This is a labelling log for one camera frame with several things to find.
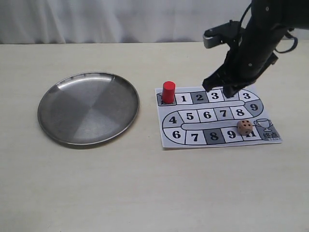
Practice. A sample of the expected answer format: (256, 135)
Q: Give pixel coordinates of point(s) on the wooden die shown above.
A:
(244, 127)

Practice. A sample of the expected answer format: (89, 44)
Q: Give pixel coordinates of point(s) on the gripper-mounted camera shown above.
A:
(228, 33)

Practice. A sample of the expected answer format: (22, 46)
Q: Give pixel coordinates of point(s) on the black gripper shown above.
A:
(244, 67)

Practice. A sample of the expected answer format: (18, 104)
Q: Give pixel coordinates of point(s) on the red cylinder game piece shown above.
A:
(168, 92)

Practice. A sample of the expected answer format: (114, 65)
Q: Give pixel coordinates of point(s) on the paper game board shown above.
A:
(198, 118)

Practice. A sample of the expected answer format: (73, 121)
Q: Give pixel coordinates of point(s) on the white curtain backdrop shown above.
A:
(113, 21)

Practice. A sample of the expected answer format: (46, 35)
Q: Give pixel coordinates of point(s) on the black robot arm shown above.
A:
(268, 13)

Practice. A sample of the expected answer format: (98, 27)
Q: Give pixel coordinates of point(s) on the round stainless steel plate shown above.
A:
(88, 109)

